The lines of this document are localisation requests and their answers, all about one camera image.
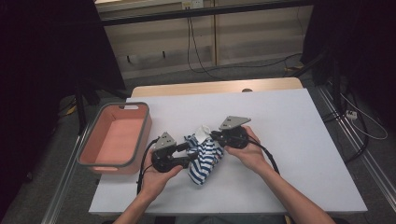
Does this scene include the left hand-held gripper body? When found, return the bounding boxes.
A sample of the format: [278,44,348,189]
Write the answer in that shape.
[151,132,180,173]

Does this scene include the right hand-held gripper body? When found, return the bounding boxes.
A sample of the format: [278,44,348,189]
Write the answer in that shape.
[219,116,252,149]

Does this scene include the blue white striped baby romper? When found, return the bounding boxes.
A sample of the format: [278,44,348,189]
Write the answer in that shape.
[183,124,225,186]

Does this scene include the pink basket with grey rim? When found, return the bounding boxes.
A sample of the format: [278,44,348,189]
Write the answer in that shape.
[77,102,153,175]

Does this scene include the person's right hand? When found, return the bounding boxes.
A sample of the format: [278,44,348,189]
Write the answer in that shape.
[224,125,273,177]

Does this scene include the person's left hand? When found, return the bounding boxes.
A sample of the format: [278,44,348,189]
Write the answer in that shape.
[139,148,184,200]

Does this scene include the light wooden table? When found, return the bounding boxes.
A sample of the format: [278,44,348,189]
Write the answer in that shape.
[130,77,304,98]

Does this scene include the white table cover sheet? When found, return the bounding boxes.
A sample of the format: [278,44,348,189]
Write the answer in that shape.
[88,88,368,217]

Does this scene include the yellow floor tape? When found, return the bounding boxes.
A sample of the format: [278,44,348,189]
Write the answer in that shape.
[284,63,304,73]
[64,104,78,117]

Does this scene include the black metal stand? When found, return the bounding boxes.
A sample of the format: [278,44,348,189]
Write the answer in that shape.
[284,46,344,116]

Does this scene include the black horizontal metal bar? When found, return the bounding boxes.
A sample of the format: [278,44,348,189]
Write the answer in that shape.
[100,0,314,27]

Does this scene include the wide black curtain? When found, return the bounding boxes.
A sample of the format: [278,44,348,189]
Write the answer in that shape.
[0,0,127,216]

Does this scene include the narrow black curtain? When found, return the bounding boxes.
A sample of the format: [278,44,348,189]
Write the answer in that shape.
[301,0,396,132]

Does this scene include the left hand-held gripper black cable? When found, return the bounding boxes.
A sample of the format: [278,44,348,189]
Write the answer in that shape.
[136,138,160,195]

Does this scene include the hand-held gripper black cable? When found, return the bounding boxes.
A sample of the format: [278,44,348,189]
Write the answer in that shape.
[136,138,160,195]
[247,138,280,175]

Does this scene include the right hand-held gripper black cable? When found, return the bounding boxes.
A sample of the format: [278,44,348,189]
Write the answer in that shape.
[247,138,280,175]

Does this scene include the long black hanging cable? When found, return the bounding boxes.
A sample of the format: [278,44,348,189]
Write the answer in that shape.
[190,18,303,72]

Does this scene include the short black hanging cable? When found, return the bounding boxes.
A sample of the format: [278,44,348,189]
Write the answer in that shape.
[186,17,219,79]

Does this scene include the aluminium floor rail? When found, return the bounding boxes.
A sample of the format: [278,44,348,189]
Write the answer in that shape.
[316,85,396,203]
[40,124,92,224]

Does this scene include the thick black floor cables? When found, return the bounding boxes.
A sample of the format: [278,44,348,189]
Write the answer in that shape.
[321,83,370,164]

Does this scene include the white wall socket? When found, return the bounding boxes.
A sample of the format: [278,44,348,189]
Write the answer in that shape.
[181,0,205,9]

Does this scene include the thin white cable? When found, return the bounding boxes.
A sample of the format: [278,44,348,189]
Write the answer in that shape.
[340,92,389,140]

